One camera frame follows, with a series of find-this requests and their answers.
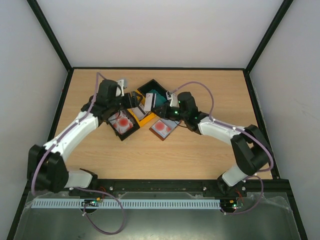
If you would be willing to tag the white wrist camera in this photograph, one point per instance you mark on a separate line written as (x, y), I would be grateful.
(122, 84)
(172, 98)

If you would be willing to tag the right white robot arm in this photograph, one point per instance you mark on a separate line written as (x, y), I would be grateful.
(250, 148)

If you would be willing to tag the stack of red-white cards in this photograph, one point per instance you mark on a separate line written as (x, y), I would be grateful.
(121, 123)

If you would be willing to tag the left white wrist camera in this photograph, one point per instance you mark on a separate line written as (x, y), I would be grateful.
(122, 84)

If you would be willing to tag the stack of teal cards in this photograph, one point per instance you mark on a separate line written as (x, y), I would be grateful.
(159, 100)

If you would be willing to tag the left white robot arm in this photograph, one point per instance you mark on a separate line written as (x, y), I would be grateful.
(47, 163)

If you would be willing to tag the black bin with teal cards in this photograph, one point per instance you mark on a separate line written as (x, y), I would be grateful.
(152, 86)

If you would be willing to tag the red-white credit card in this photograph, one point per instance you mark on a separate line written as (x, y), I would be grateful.
(161, 129)

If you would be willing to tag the stack of white cards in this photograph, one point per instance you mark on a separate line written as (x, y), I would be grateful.
(139, 112)

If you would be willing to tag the yellow plastic bin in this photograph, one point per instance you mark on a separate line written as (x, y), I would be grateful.
(150, 115)

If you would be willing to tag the black cage frame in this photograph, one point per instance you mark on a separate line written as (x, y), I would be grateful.
(281, 12)

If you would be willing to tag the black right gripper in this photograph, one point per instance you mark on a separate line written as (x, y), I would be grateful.
(160, 110)

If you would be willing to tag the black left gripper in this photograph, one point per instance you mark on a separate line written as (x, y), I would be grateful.
(134, 101)

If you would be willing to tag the black bin with red cards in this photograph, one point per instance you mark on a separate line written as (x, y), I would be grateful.
(135, 128)

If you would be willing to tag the light blue slotted cable duct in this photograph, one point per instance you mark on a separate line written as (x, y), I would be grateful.
(175, 204)

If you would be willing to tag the brown leather card holder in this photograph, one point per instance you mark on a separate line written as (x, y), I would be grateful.
(172, 124)

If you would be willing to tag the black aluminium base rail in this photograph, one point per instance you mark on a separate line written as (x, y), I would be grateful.
(208, 188)

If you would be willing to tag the white card with magnetic stripe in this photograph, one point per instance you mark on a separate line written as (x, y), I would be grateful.
(149, 101)

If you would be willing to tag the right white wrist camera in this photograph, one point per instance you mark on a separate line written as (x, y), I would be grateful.
(172, 98)

